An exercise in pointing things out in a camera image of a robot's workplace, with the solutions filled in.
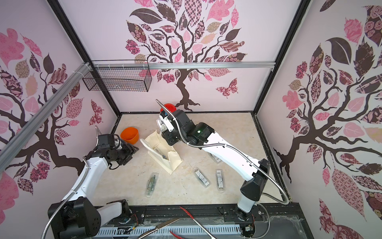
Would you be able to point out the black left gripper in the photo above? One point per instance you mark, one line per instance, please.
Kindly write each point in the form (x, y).
(131, 150)

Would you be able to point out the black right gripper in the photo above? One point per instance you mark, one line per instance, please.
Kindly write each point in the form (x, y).
(170, 138)

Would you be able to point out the cream canvas tote bag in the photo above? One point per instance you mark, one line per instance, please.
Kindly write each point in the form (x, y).
(155, 140)

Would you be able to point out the compass set case red label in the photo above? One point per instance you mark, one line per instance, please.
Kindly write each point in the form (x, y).
(164, 156)

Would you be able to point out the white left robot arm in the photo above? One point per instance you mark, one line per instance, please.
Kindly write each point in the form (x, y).
(75, 217)

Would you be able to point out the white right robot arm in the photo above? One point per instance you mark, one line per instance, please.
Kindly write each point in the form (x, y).
(257, 181)

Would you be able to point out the green compass set case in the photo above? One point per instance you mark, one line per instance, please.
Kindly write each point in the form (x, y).
(151, 184)

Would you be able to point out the orange plastic cup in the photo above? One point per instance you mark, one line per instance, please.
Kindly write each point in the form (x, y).
(130, 135)

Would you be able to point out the red-lid jar yellow flakes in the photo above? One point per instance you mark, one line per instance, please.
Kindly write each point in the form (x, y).
(169, 107)

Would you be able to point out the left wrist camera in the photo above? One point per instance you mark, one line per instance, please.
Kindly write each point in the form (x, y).
(105, 141)

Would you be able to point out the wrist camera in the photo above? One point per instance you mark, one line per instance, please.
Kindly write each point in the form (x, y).
(165, 124)
(105, 141)

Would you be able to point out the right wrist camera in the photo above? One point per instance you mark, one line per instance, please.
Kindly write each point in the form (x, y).
(165, 124)

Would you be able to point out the black wire basket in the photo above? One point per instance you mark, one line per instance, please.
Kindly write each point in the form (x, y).
(126, 76)

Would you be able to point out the aluminium rail back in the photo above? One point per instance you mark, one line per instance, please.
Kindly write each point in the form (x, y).
(210, 65)

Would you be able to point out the aluminium rail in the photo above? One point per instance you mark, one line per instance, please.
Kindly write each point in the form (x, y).
(210, 65)
(10, 151)

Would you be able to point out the aluminium rail left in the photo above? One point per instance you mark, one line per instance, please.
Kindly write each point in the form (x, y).
(10, 151)

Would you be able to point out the white slotted cable duct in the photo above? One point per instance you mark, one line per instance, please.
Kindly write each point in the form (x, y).
(190, 230)

